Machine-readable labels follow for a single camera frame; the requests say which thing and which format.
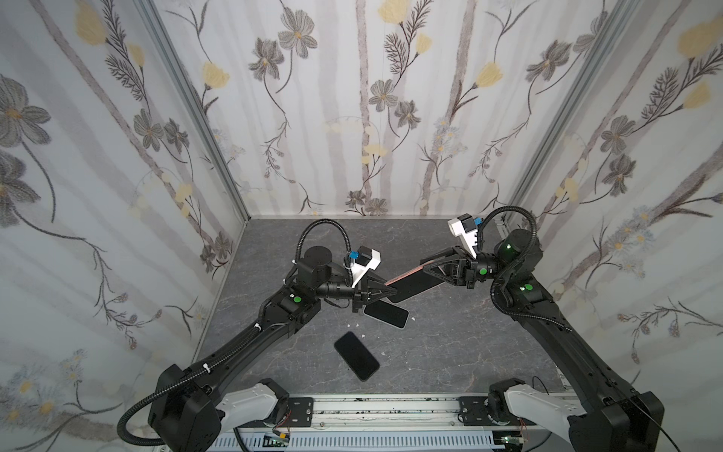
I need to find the black smartphone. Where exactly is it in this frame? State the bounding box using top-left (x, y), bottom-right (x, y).
top-left (390, 271), bottom-right (443, 303)

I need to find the pink phone case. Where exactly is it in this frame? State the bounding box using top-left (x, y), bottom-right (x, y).
top-left (385, 265), bottom-right (424, 286)

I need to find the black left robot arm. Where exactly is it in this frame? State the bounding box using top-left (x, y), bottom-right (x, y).
top-left (148, 246), bottom-right (393, 451)

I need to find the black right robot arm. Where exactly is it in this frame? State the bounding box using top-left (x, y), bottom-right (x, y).
top-left (421, 229), bottom-right (665, 451)

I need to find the phone in white case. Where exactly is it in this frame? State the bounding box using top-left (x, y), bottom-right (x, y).
top-left (365, 301), bottom-right (409, 329)

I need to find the phone in black case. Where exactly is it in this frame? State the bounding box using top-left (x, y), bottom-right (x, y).
top-left (333, 331), bottom-right (380, 382)

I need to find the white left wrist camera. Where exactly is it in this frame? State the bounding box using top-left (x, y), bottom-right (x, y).
top-left (350, 246), bottom-right (381, 287)

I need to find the right black corrugated cable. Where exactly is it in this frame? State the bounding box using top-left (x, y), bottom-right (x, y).
top-left (479, 205), bottom-right (538, 250)

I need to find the black corrugated cable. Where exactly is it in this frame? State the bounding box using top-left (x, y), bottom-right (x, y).
top-left (294, 218), bottom-right (353, 267)
top-left (479, 205), bottom-right (538, 250)

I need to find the left black corrugated cable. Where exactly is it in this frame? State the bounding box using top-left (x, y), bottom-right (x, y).
top-left (294, 218), bottom-right (353, 267)

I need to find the aluminium mounting rail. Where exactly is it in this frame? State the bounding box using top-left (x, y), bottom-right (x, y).
top-left (211, 384), bottom-right (585, 451)

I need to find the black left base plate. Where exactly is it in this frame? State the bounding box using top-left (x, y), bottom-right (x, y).
top-left (281, 397), bottom-right (314, 429)

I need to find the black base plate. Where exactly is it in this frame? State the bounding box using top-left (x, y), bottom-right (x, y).
top-left (458, 397), bottom-right (491, 427)
top-left (281, 397), bottom-right (314, 429)

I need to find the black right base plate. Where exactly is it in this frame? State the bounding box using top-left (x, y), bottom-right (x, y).
top-left (458, 397), bottom-right (491, 427)

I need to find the white perforated cable duct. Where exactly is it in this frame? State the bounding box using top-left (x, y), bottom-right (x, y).
top-left (241, 431), bottom-right (505, 451)

